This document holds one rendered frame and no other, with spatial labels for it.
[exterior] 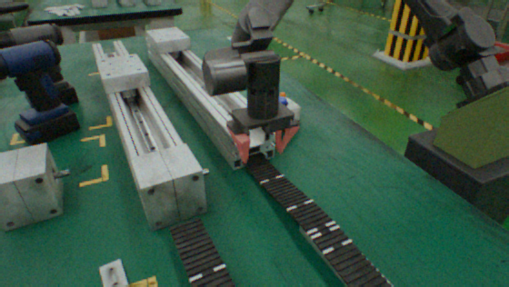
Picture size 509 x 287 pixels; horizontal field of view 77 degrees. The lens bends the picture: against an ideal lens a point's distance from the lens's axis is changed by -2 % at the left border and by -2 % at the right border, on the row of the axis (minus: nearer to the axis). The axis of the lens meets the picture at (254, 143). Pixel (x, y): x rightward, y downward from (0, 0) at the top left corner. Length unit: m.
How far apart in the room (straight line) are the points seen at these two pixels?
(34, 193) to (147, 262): 0.23
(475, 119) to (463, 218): 0.22
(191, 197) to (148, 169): 0.08
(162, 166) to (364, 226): 0.35
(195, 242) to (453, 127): 0.59
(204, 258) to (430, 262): 0.34
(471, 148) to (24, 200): 0.85
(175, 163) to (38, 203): 0.24
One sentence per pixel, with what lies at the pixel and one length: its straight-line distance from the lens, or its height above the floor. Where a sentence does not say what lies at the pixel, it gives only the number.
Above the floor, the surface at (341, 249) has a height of 0.81.
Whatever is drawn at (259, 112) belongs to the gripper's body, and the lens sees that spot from 0.57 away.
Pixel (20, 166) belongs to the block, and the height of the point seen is 0.87.
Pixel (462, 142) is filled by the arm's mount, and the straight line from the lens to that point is 0.82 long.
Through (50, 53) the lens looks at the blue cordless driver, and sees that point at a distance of 0.87.
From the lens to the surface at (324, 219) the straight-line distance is 0.54.
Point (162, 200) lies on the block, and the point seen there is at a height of 0.84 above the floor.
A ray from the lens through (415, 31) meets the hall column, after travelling 3.81.
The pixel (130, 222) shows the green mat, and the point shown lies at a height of 0.78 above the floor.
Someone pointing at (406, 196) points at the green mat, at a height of 0.78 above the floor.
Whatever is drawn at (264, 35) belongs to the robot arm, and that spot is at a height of 1.06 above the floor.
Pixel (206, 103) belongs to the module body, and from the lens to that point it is 0.77.
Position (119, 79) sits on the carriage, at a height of 0.90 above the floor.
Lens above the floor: 1.20
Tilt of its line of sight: 33 degrees down
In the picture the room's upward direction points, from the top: straight up
